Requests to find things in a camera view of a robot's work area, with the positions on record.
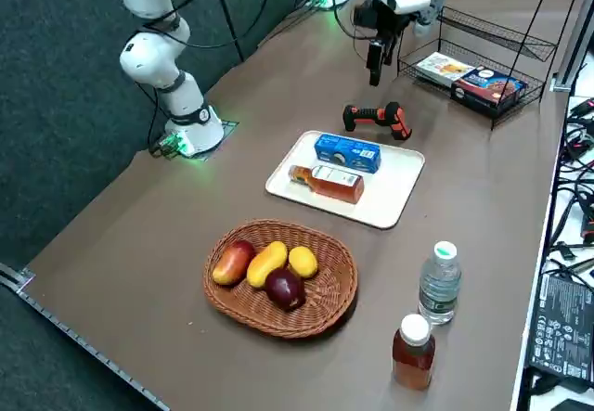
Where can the dark purple mango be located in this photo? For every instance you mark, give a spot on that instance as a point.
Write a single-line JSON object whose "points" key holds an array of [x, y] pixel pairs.
{"points": [[285, 289]]}

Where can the long yellow mango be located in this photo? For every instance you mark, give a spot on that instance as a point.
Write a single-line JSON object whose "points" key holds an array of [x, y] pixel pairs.
{"points": [[264, 265]]}

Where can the amber drink bottle white cap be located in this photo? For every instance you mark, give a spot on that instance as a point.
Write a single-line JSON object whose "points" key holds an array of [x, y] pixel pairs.
{"points": [[413, 360]]}

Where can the blue Oreo cookie box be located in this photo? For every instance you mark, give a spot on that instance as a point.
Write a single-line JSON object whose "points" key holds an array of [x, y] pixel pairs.
{"points": [[348, 151]]}

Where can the white rectangular tray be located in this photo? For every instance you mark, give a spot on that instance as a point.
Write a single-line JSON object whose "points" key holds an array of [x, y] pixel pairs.
{"points": [[385, 197]]}

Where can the brown wicker basket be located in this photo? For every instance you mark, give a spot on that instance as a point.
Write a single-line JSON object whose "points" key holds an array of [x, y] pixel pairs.
{"points": [[325, 304]]}

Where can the red yellow mango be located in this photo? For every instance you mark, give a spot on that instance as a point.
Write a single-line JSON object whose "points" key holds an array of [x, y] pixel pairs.
{"points": [[232, 262]]}

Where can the black power adapter brick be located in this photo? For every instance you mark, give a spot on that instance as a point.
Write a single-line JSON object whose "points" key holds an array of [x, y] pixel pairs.
{"points": [[564, 327]]}

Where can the clear water bottle green label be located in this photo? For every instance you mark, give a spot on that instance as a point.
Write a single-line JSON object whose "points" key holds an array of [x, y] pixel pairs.
{"points": [[439, 286]]}

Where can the silver table edge rail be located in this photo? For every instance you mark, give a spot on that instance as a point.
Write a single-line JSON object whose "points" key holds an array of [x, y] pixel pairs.
{"points": [[69, 332]]}

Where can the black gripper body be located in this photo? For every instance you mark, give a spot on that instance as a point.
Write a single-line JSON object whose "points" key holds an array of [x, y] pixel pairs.
{"points": [[376, 19]]}

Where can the silver aluminium post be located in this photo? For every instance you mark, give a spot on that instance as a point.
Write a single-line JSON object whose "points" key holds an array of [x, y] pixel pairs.
{"points": [[573, 35]]}

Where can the white cracker box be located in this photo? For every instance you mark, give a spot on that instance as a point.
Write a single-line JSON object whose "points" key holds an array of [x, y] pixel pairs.
{"points": [[441, 68]]}

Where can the dark blue cookie box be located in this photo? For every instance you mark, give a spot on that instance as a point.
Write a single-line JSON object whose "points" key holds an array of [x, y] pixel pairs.
{"points": [[487, 88]]}

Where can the small yellow mango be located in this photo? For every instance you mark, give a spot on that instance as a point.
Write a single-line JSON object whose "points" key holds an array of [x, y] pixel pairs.
{"points": [[304, 262]]}

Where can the orange black barcode scanner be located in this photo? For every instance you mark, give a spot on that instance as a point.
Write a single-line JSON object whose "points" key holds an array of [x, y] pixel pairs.
{"points": [[394, 119]]}

